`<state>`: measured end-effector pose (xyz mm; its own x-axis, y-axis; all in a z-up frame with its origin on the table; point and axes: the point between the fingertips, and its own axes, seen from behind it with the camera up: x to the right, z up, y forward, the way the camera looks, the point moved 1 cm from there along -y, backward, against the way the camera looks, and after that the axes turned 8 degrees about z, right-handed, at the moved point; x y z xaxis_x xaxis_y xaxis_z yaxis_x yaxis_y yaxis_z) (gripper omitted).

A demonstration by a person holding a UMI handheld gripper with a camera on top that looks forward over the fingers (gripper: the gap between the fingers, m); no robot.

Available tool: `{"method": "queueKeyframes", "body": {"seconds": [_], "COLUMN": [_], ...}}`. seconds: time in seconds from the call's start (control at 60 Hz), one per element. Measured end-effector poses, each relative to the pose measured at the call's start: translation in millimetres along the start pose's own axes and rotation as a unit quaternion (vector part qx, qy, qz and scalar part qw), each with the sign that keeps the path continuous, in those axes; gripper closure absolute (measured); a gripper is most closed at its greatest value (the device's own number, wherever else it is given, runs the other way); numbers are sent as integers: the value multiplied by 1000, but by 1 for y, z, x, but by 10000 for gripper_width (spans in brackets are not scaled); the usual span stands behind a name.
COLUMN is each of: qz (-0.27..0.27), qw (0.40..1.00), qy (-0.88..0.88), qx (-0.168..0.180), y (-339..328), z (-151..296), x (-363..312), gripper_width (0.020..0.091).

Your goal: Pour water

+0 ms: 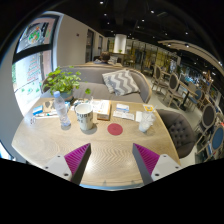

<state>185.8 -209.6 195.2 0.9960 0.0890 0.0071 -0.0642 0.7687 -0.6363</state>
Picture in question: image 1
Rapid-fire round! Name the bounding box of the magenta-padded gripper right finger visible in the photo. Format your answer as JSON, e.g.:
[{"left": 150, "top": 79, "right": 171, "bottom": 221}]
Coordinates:
[{"left": 132, "top": 143, "right": 183, "bottom": 186}]

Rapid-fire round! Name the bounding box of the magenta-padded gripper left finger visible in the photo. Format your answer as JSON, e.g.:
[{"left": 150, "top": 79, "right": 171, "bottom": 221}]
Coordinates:
[{"left": 43, "top": 143, "right": 92, "bottom": 186}]

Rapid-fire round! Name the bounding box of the clear blue-capped water bottle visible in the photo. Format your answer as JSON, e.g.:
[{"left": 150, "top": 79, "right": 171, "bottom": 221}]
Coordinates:
[{"left": 53, "top": 90, "right": 72, "bottom": 128}]

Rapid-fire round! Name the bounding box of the white mug with dark lettering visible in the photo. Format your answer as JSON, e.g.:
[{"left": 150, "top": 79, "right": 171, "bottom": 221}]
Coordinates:
[{"left": 74, "top": 102, "right": 95, "bottom": 131}]

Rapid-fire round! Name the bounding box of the dark grey tufted armchair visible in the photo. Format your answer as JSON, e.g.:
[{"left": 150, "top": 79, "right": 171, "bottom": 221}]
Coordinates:
[{"left": 156, "top": 108, "right": 197, "bottom": 160}]

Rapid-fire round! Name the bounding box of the white paper slip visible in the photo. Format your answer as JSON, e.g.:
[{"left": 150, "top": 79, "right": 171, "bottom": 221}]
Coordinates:
[{"left": 134, "top": 110, "right": 144, "bottom": 123}]

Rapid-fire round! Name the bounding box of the flat round red coaster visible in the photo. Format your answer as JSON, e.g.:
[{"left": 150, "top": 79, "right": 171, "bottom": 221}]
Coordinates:
[{"left": 107, "top": 122, "right": 124, "bottom": 136}]

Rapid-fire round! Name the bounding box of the white printed leaflet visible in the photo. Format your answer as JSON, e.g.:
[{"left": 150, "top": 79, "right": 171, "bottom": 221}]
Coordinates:
[{"left": 112, "top": 110, "right": 136, "bottom": 121}]

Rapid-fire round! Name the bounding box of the yellow square table sticker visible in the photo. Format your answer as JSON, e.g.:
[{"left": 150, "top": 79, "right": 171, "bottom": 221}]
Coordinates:
[{"left": 142, "top": 104, "right": 155, "bottom": 113}]

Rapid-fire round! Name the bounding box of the white and orange box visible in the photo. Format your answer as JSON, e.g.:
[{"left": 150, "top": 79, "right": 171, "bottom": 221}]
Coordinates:
[{"left": 96, "top": 99, "right": 112, "bottom": 121}]

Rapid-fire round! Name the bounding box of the small white blue packet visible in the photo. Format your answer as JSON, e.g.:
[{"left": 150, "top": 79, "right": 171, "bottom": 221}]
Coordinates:
[{"left": 115, "top": 103, "right": 130, "bottom": 113}]

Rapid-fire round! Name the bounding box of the brown kraft paper card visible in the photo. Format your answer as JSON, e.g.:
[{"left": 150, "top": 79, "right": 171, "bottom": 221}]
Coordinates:
[{"left": 42, "top": 99, "right": 56, "bottom": 114}]

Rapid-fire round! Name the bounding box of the green potted plant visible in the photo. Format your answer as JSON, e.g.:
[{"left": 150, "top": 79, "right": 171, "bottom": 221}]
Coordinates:
[{"left": 42, "top": 66, "right": 92, "bottom": 102}]

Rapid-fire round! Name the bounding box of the group of dining chairs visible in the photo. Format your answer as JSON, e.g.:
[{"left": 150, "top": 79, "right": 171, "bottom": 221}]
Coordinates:
[{"left": 151, "top": 64, "right": 224, "bottom": 158}]

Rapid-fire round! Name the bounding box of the grey white chevron cushion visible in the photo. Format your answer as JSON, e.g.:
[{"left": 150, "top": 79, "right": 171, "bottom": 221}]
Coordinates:
[{"left": 101, "top": 69, "right": 140, "bottom": 97}]

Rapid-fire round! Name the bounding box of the grey curved sofa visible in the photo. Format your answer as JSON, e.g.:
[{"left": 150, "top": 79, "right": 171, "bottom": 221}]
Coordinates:
[{"left": 41, "top": 63, "right": 153, "bottom": 104}]

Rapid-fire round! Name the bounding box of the person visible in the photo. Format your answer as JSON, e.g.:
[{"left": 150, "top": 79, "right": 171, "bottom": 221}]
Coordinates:
[{"left": 93, "top": 50, "right": 114, "bottom": 65}]

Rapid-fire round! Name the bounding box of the framed food poster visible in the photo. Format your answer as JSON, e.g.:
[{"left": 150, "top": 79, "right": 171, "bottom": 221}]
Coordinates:
[{"left": 16, "top": 16, "right": 59, "bottom": 54}]

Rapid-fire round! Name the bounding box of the group of ceiling lights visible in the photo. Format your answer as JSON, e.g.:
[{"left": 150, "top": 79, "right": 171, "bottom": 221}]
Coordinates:
[{"left": 98, "top": 0, "right": 224, "bottom": 68}]

